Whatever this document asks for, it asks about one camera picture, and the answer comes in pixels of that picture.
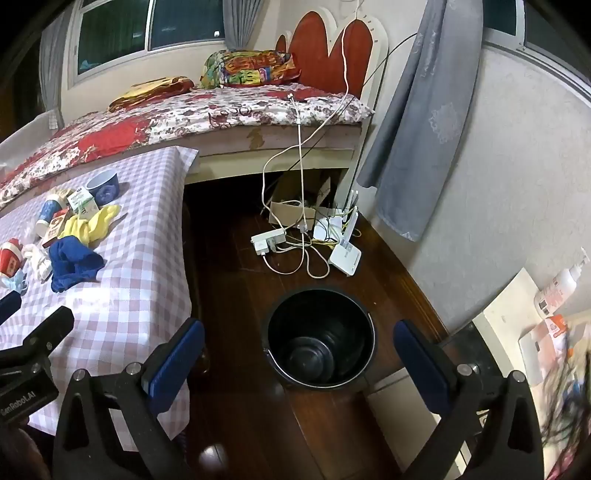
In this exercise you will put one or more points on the yellow red pillow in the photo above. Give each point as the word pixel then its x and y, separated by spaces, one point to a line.
pixel 147 90

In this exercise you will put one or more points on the dark cabinet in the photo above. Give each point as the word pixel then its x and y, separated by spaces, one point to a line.
pixel 461 341

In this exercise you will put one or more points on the black plastic bucket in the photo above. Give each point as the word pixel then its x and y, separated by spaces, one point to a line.
pixel 318 360

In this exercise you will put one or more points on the bed with floral cover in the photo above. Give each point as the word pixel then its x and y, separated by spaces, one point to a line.
pixel 184 110

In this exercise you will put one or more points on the blue white paper cup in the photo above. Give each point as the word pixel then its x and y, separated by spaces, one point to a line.
pixel 48 212

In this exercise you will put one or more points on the blue cloth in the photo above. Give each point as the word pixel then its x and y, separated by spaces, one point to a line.
pixel 74 263

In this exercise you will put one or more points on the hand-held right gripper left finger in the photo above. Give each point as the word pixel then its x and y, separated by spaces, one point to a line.
pixel 180 360

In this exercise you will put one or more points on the window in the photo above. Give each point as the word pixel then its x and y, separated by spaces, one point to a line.
pixel 120 27
pixel 503 16

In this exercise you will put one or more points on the orange white packet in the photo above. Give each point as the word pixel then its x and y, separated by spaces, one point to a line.
pixel 545 341

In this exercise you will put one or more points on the upright white modem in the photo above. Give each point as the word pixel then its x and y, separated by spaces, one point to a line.
pixel 351 226

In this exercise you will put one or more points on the pale window curtain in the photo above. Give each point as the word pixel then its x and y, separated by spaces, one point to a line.
pixel 51 69

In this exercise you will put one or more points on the cardboard box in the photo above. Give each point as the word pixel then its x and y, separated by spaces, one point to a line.
pixel 288 212

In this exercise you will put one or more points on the yellow cloth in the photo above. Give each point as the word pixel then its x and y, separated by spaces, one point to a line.
pixel 97 221

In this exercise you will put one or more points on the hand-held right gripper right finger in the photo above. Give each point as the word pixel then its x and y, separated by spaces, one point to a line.
pixel 418 364

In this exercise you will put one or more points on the blue paper bowl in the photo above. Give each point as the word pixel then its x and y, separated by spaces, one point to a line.
pixel 108 191

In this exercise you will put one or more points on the green white small carton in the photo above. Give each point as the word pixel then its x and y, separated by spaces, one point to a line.
pixel 81 199

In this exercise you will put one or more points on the grey patterned curtain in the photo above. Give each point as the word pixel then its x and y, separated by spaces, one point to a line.
pixel 415 115

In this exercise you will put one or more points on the red white milk carton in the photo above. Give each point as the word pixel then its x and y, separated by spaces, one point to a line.
pixel 55 226

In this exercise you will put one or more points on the blue face mask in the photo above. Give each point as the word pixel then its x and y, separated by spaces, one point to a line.
pixel 16 281

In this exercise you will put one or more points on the grey window curtain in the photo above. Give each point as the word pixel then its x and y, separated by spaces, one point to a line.
pixel 235 23

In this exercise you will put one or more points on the flat white router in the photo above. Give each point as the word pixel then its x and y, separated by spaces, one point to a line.
pixel 346 258

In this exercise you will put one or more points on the white power strip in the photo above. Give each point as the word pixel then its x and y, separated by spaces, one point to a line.
pixel 268 240

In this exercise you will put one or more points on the beige bed frame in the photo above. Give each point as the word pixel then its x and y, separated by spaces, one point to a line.
pixel 277 159

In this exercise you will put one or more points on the pink checkered tablecloth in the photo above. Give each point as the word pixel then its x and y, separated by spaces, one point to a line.
pixel 138 277

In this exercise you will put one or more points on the white pump bottle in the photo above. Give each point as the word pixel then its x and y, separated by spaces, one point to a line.
pixel 554 290

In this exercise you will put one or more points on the red white headboard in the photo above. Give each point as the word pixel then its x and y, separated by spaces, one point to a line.
pixel 314 50

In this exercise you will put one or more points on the colourful printed pillow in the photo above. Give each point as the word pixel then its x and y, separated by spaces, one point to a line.
pixel 249 67

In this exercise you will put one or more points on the red paper cup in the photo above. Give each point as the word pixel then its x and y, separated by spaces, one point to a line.
pixel 10 261

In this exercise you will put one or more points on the small white box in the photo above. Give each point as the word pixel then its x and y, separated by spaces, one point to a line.
pixel 325 228

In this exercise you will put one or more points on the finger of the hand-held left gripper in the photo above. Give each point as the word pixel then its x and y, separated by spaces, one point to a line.
pixel 48 332
pixel 9 307

